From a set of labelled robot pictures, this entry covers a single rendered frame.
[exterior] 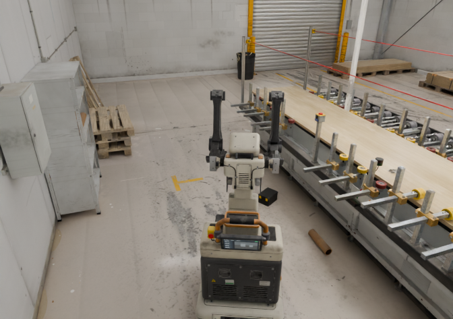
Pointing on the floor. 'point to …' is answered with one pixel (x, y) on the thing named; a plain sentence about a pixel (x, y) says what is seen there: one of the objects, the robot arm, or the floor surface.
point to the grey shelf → (67, 137)
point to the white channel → (357, 47)
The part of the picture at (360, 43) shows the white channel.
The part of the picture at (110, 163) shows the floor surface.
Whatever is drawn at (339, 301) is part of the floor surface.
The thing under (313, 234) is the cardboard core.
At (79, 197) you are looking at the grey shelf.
